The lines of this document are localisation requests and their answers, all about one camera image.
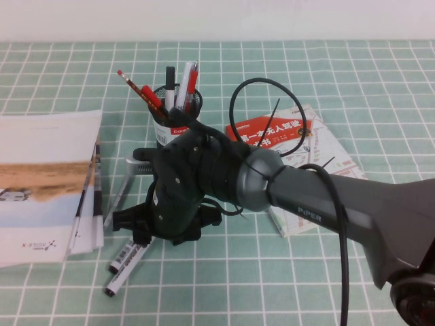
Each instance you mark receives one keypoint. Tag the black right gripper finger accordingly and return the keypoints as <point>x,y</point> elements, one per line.
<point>141,233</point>
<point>188,241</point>

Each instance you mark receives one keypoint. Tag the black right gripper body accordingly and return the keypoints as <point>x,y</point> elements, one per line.
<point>180,186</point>

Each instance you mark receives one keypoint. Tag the white whiteboard marker black cap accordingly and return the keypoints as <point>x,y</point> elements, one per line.
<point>120,258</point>
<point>124,271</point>

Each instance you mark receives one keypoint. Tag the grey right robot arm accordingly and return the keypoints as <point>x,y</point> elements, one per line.
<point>374,210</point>

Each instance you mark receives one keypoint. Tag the grey pen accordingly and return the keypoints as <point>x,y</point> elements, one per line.
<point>121,190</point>

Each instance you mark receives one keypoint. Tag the black mesh pen holder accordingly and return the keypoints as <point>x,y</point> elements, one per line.
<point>162,134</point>

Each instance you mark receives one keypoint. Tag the red capped pen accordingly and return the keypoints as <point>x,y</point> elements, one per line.
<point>151,96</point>

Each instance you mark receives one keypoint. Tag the white pen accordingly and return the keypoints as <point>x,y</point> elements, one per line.
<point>183,85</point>

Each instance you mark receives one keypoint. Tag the red gel pen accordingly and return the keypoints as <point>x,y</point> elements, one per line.
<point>192,81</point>

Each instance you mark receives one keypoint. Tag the green white checked tablecloth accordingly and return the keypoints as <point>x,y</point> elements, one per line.
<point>238,288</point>

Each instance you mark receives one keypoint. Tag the large looped black zip tie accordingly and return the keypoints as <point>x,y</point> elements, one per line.
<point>231,107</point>

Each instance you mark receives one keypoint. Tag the red pencil with eraser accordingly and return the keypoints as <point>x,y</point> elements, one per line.
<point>130,84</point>

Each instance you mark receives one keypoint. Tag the AgileX brochure desert cover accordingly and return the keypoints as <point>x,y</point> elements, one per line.
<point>40,153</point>

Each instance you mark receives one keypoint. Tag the red white map cover book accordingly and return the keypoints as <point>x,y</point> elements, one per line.
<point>323,136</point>

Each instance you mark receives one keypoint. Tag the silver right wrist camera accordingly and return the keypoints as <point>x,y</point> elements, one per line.
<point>136,166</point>

